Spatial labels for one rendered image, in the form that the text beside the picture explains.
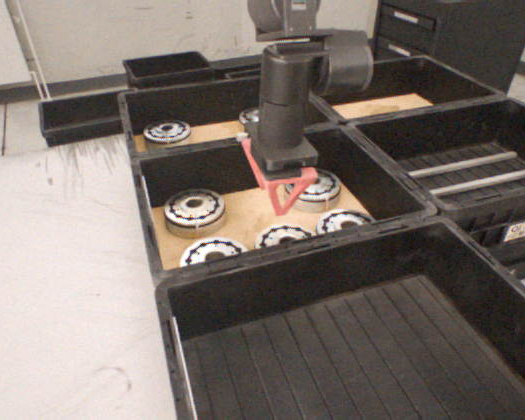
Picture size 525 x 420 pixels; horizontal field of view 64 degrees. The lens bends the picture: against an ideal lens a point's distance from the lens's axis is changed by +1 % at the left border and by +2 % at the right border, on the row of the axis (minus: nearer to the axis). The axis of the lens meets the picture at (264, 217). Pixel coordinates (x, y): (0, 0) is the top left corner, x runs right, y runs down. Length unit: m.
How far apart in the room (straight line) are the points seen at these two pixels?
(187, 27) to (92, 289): 3.15
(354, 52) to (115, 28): 3.25
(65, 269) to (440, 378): 0.68
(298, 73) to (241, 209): 0.35
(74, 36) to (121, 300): 3.03
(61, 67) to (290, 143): 3.31
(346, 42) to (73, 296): 0.63
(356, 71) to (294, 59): 0.08
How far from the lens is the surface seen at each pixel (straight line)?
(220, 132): 1.02
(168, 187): 0.77
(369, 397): 0.54
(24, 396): 0.76
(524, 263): 0.89
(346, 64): 0.51
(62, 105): 2.00
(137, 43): 3.75
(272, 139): 0.51
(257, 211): 0.75
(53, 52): 3.71
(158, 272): 0.51
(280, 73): 0.47
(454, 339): 0.61
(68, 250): 0.95
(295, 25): 0.47
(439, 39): 2.16
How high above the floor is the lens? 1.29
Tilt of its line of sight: 38 degrees down
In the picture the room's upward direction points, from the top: straight up
